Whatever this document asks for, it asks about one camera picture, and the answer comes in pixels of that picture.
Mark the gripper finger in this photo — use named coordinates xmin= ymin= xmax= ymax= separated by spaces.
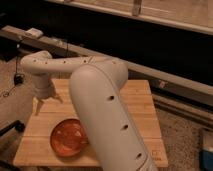
xmin=53 ymin=95 xmax=63 ymax=103
xmin=35 ymin=100 xmax=42 ymax=115

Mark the wooden board table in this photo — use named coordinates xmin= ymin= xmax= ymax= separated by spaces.
xmin=13 ymin=79 xmax=168 ymax=168

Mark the white box on ledge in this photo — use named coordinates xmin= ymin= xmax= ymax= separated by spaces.
xmin=25 ymin=28 xmax=43 ymax=38

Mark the orange ceramic bowl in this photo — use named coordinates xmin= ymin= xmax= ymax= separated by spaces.
xmin=50 ymin=119 xmax=89 ymax=157

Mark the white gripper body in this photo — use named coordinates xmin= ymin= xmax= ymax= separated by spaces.
xmin=35 ymin=79 xmax=56 ymax=99

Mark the black cable with plug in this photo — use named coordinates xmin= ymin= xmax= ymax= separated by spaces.
xmin=0 ymin=35 xmax=25 ymax=98

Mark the blue white container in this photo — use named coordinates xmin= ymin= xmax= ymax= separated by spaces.
xmin=199 ymin=129 xmax=213 ymax=171

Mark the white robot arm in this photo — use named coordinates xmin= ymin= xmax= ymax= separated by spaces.
xmin=21 ymin=50 xmax=158 ymax=171

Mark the black chair leg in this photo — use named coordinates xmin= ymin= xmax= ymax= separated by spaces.
xmin=0 ymin=120 xmax=25 ymax=137

